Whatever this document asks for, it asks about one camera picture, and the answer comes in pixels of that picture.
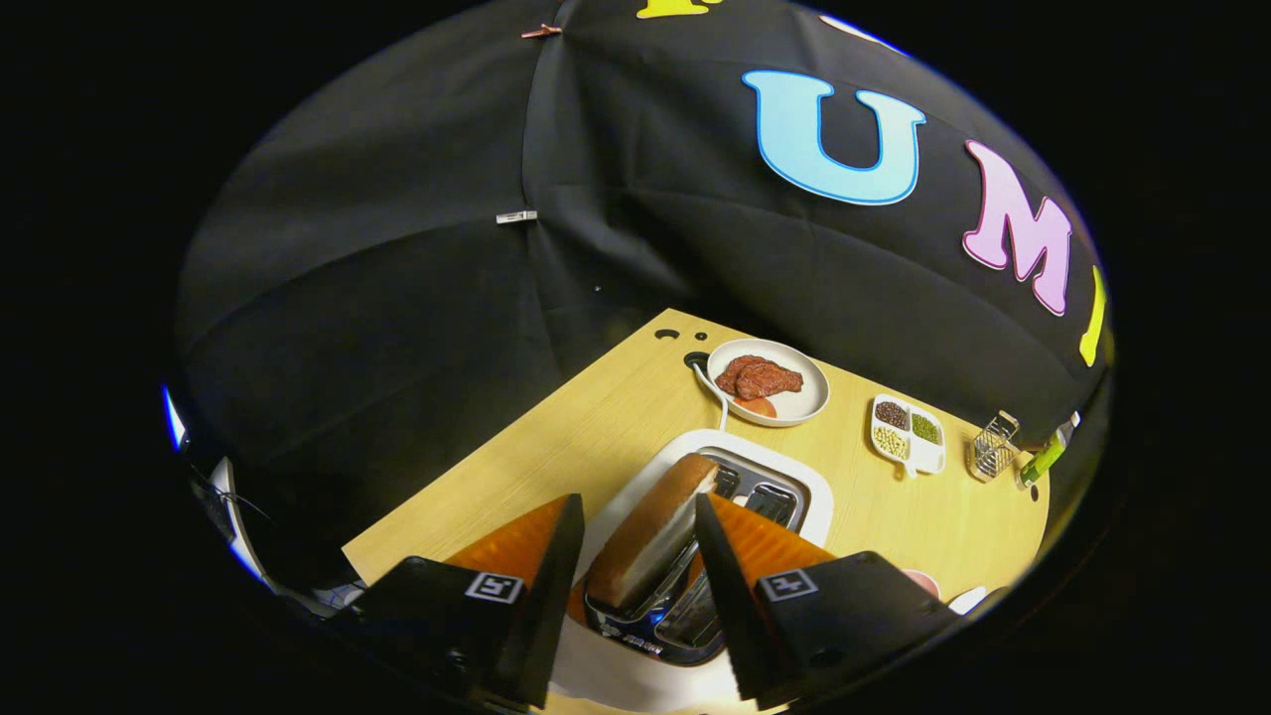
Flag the metal wire utensil holder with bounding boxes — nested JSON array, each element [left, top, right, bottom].
[[968, 410, 1022, 483]]

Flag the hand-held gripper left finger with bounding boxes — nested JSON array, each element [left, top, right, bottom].
[[328, 494, 587, 711]]

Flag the black backdrop cloth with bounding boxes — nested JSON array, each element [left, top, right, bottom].
[[174, 0, 1113, 597]]

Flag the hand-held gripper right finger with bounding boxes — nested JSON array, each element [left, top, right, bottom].
[[693, 492, 959, 711]]

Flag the white divided bean dish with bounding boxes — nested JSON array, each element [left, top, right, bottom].
[[870, 393, 946, 480]]

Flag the white toaster cable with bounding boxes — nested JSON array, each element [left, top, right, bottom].
[[690, 359, 731, 433]]

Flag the white toaster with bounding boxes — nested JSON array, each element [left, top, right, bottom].
[[551, 429, 835, 714]]

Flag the round grey plate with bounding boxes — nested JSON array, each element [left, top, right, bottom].
[[706, 339, 830, 428]]

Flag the brown meat steak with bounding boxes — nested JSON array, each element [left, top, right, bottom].
[[715, 355, 804, 401]]

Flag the plain bread slice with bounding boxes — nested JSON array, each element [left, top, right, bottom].
[[586, 453, 720, 610]]

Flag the green label drink bottle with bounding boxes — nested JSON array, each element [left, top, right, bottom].
[[1018, 422, 1078, 490]]

